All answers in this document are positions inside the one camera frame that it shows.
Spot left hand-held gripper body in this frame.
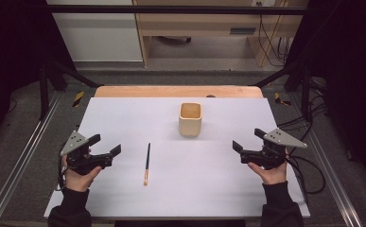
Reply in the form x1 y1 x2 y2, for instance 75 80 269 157
60 130 113 176

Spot white paper sheet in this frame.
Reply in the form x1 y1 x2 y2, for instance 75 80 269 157
44 96 311 219

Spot wooden table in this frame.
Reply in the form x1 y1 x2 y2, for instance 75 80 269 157
94 85 264 99

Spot black floor cables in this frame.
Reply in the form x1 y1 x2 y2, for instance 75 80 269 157
277 77 328 141

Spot cream square cup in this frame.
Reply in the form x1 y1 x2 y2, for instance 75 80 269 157
178 102 203 138

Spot yellow black tape piece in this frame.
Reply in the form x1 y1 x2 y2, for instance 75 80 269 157
273 92 292 107
72 91 86 108

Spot black metal stand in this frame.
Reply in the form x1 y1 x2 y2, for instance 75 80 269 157
38 56 103 121
253 60 313 123

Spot person's right hand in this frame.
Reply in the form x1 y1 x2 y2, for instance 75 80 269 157
247 150 289 186

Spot person's left hand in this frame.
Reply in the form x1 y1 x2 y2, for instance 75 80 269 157
61 148 103 193

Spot wooden desk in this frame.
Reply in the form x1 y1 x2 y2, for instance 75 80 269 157
132 0 309 68

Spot black metal crossbar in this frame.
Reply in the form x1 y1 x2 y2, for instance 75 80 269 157
45 5 307 15

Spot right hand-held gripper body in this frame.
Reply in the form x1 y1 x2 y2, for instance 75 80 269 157
239 128 308 170

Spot white cabinet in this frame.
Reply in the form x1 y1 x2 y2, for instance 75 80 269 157
45 0 144 62

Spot thin paint brush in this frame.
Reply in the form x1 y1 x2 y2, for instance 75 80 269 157
143 142 151 187

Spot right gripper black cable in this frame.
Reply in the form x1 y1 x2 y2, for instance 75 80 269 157
285 155 327 196

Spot dark curtain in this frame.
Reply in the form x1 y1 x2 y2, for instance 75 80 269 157
0 0 78 152
286 0 366 193

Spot aluminium rail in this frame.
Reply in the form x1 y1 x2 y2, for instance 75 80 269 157
0 90 63 227
288 94 365 227

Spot black cable bundle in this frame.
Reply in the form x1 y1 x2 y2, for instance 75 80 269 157
255 1 291 68

